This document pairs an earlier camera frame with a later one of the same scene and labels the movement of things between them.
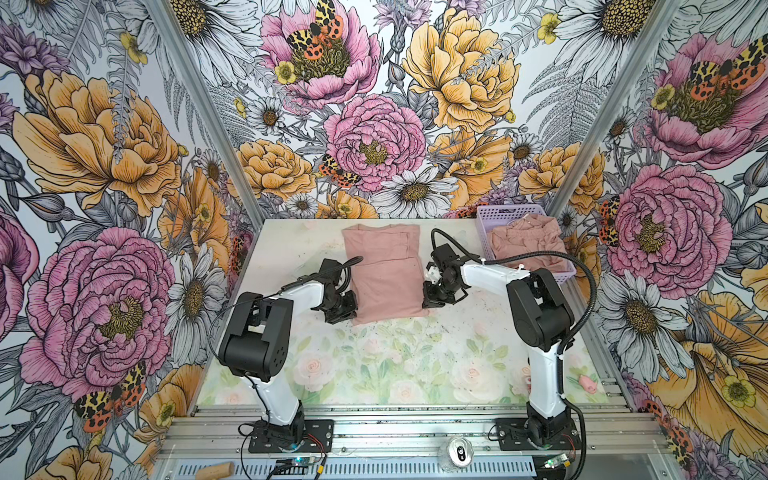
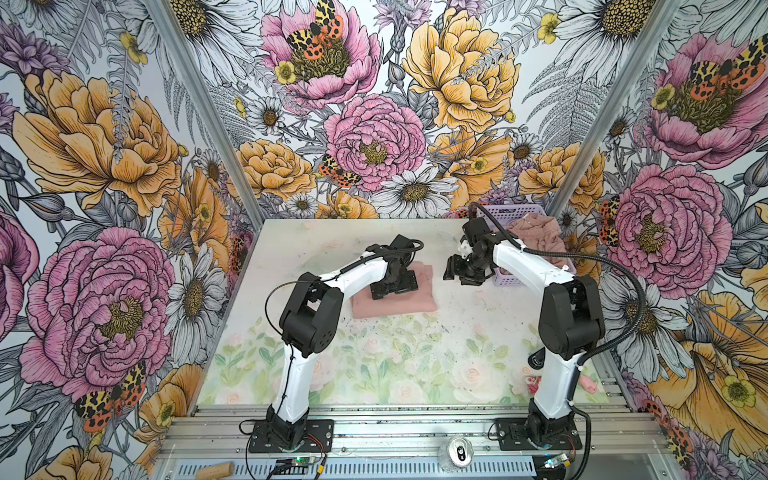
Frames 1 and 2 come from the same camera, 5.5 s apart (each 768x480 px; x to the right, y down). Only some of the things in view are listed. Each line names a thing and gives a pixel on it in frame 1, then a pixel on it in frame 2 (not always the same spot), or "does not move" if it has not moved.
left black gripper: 348,314 -> 408,283
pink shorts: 530,233 does not move
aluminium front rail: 412,435 does not move
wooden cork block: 216,471 does not move
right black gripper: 430,301 -> 454,267
